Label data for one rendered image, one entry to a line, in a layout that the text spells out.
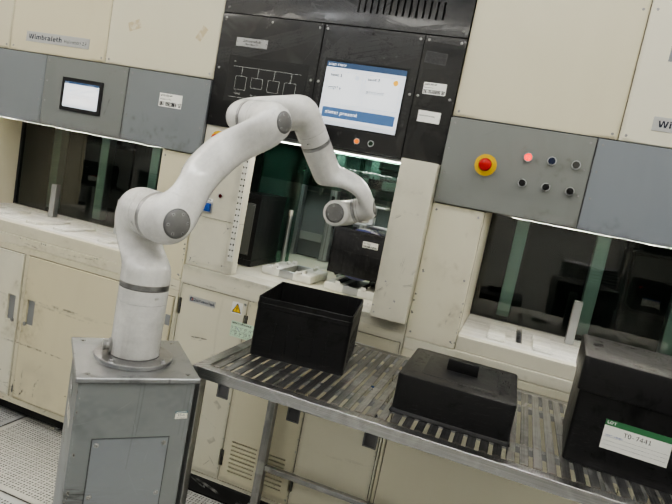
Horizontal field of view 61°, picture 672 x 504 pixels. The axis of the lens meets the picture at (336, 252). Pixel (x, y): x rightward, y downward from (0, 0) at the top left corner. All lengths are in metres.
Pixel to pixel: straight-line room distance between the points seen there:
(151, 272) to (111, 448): 0.42
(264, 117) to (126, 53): 1.07
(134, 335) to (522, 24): 1.44
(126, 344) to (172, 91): 1.13
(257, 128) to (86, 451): 0.87
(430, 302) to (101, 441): 1.06
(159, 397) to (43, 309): 1.33
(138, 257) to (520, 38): 1.30
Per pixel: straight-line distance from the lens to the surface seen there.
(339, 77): 2.04
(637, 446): 1.51
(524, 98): 1.93
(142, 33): 2.45
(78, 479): 1.54
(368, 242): 2.16
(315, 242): 2.98
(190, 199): 1.42
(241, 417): 2.27
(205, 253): 2.22
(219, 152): 1.50
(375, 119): 1.97
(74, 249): 2.59
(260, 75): 2.15
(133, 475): 1.55
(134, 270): 1.45
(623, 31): 1.99
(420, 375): 1.47
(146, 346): 1.50
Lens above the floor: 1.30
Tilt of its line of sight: 7 degrees down
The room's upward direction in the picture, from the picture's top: 11 degrees clockwise
